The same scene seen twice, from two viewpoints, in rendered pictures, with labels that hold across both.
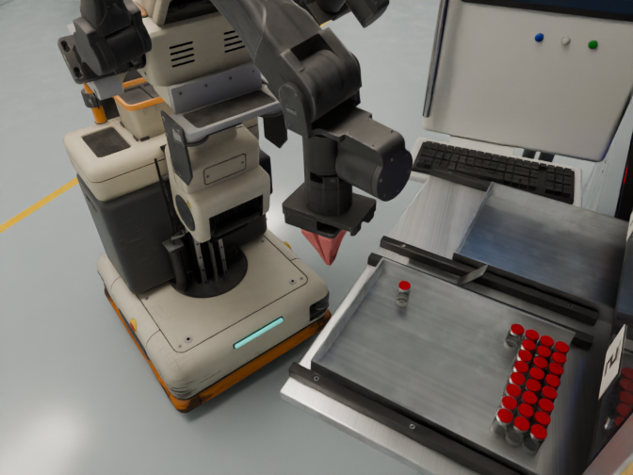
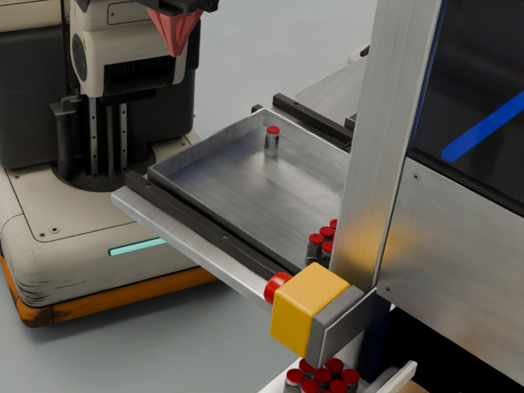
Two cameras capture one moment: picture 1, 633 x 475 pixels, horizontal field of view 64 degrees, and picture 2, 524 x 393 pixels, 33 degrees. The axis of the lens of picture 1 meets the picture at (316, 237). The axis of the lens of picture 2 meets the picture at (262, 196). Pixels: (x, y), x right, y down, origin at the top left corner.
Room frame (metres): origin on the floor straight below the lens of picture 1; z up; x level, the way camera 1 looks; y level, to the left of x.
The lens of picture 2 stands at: (-0.55, -0.30, 1.69)
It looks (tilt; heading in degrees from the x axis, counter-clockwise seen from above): 38 degrees down; 8
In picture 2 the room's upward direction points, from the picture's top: 6 degrees clockwise
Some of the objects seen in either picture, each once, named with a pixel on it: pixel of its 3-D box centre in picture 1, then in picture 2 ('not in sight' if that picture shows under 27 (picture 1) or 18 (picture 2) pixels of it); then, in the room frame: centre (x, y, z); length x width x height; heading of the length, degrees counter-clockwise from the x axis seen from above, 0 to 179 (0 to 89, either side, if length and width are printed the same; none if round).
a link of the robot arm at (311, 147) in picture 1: (331, 146); not in sight; (0.49, -0.02, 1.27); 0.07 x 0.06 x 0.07; 44
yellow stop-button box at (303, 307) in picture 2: not in sight; (314, 313); (0.14, -0.28, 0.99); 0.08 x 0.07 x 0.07; 60
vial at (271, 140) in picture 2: (402, 294); (271, 141); (0.59, -0.15, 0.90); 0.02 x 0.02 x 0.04
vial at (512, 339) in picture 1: (513, 337); not in sight; (0.50, -0.32, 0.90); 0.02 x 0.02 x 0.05
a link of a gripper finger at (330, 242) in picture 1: (321, 232); (170, 21); (0.49, -0.01, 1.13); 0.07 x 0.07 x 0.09; 60
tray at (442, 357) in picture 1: (444, 352); (290, 193); (0.47, -0.20, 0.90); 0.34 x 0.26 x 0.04; 60
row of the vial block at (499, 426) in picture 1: (515, 380); (349, 225); (0.42, -0.30, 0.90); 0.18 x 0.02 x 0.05; 150
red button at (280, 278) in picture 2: not in sight; (283, 292); (0.17, -0.24, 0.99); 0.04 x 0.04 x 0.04; 60
